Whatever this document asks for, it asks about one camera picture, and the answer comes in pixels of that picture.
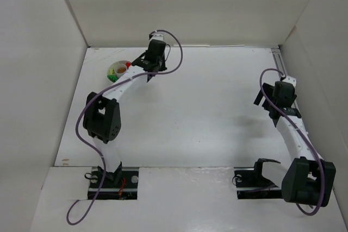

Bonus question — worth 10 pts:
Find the orange lego brick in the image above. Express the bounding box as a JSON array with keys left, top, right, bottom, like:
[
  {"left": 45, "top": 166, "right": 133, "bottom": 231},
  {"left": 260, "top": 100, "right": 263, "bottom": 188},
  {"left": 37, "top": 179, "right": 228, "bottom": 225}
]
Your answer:
[{"left": 115, "top": 64, "right": 127, "bottom": 74}]

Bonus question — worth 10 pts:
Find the dark green lego plate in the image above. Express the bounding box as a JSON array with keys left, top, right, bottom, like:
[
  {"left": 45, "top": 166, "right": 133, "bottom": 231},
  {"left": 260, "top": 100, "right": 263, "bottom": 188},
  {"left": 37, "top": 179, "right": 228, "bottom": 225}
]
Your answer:
[{"left": 107, "top": 75, "right": 117, "bottom": 83}]

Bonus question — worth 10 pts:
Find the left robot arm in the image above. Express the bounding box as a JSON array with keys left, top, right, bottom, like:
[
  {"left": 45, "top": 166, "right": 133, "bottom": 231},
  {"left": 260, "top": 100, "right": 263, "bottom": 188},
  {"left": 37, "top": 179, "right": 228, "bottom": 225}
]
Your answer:
[{"left": 82, "top": 33, "right": 167, "bottom": 184}]

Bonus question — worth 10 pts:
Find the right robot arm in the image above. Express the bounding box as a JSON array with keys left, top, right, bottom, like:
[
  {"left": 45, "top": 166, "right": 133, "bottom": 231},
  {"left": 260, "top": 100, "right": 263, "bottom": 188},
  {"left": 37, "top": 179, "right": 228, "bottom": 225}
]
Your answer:
[{"left": 254, "top": 77, "right": 336, "bottom": 207}]

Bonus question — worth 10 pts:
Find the white round divided container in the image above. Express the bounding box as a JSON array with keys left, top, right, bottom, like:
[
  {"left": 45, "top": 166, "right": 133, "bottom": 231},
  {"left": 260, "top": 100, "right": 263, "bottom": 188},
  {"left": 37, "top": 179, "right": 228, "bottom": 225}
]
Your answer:
[{"left": 107, "top": 60, "right": 131, "bottom": 83}]

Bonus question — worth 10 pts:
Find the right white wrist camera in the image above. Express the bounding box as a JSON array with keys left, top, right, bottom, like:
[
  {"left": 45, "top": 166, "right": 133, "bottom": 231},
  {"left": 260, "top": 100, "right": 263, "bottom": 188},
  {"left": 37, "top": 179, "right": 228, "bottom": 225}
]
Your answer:
[{"left": 281, "top": 76, "right": 297, "bottom": 87}]

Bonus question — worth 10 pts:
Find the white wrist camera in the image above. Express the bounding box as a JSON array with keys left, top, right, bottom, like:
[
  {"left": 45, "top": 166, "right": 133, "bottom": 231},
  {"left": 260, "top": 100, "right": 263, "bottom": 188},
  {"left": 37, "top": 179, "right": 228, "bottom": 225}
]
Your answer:
[
  {"left": 149, "top": 32, "right": 164, "bottom": 42},
  {"left": 281, "top": 76, "right": 297, "bottom": 87}
]

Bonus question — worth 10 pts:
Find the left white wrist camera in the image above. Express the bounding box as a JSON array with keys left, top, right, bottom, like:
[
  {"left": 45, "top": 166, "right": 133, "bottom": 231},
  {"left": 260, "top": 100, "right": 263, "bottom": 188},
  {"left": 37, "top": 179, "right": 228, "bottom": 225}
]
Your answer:
[{"left": 149, "top": 32, "right": 164, "bottom": 42}]

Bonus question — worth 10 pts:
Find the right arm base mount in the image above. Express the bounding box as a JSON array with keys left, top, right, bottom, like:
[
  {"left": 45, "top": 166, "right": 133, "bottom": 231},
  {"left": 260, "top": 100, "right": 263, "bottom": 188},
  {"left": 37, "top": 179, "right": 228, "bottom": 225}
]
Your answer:
[{"left": 232, "top": 158, "right": 283, "bottom": 199}]

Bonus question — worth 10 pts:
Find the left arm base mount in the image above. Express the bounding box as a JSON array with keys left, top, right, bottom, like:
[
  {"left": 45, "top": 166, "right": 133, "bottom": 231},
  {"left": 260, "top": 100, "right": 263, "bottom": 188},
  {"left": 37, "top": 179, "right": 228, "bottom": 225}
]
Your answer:
[{"left": 84, "top": 167, "right": 139, "bottom": 200}]

